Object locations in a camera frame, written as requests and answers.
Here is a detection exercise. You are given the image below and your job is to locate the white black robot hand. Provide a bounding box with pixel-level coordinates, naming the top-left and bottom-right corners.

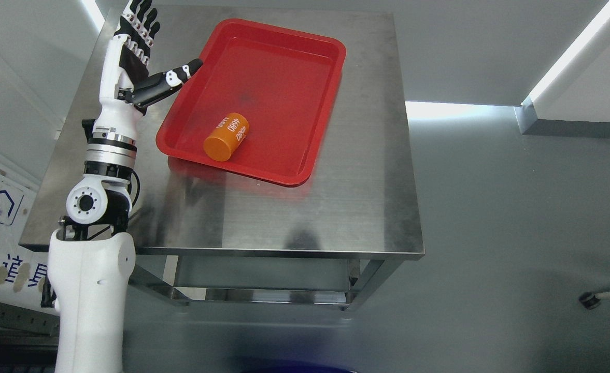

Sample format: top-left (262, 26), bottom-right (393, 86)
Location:
top-left (82, 1), bottom-right (203, 145)

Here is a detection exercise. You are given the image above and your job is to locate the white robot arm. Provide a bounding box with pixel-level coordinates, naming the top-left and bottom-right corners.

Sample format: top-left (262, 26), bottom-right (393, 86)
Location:
top-left (42, 115), bottom-right (137, 372)

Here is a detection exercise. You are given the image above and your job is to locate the red plastic tray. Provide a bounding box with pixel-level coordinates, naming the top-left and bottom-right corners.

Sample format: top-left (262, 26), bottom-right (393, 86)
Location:
top-left (155, 19), bottom-right (347, 187)

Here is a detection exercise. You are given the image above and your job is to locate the stainless steel table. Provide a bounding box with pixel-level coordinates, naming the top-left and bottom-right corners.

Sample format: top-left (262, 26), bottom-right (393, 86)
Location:
top-left (19, 6), bottom-right (425, 319)

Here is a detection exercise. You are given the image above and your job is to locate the white sign blue print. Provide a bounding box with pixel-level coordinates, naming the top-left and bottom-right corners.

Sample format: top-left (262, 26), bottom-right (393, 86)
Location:
top-left (0, 154), bottom-right (54, 314)

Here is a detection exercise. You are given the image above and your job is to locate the caster wheel with leg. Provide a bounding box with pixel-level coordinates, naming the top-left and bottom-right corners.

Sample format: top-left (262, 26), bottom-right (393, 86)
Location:
top-left (578, 291), bottom-right (610, 310)

